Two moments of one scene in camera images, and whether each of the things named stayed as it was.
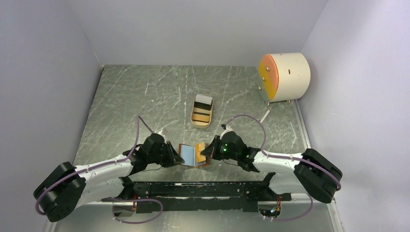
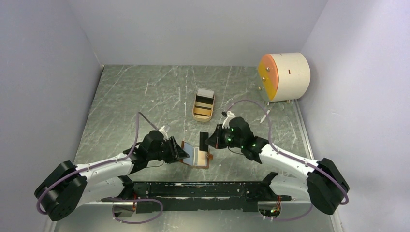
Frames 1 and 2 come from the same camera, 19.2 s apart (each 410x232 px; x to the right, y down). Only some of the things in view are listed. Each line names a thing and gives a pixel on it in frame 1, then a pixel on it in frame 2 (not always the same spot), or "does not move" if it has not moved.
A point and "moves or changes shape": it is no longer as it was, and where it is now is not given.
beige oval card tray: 201,118 moves or changes shape
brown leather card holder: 190,153 moves or changes shape
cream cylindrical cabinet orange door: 284,76 does not move
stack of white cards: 203,98 moves or changes shape
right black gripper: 209,151 to 215,140
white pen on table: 265,116 does not move
